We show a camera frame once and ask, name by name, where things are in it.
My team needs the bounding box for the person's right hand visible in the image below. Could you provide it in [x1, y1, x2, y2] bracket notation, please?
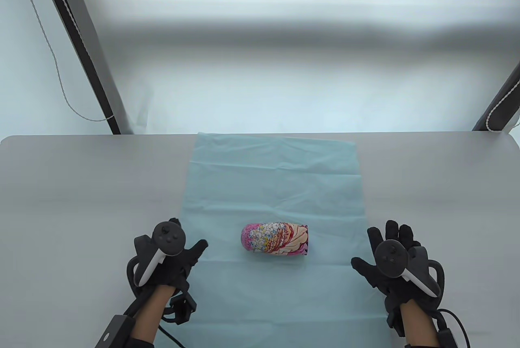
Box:
[351, 220, 441, 316]

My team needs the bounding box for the person's left hand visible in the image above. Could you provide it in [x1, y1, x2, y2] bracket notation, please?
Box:
[134, 217, 209, 296]

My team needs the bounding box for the colourful floral cylinder can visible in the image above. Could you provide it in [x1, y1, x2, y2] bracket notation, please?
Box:
[240, 222, 310, 257]

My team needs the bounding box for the light blue gift wrapping paper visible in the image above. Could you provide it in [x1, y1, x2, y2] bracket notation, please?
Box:
[152, 132, 401, 348]

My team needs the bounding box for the person's left forearm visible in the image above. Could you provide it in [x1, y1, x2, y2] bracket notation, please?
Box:
[132, 285, 177, 342]

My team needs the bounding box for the person's right forearm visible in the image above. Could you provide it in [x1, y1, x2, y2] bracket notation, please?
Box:
[400, 299, 441, 344]

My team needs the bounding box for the black and white controller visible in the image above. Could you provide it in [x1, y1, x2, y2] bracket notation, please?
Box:
[374, 240, 444, 300]
[127, 221, 186, 296]

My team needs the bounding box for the black wrist sensor box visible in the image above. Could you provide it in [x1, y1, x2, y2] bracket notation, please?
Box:
[437, 326, 462, 348]
[95, 315, 137, 348]

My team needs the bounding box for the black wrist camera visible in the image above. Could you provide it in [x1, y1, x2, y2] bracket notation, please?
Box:
[162, 293, 197, 324]
[386, 297, 407, 338]

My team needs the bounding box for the black cable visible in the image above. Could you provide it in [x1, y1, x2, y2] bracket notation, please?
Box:
[439, 308, 472, 348]
[156, 316, 183, 348]

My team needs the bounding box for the white twisted cord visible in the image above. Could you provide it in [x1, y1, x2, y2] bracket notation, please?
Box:
[12, 0, 115, 122]
[485, 78, 520, 131]

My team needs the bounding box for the dark metal frame pole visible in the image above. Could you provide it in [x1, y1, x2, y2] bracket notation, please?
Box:
[34, 0, 134, 135]
[472, 62, 520, 132]

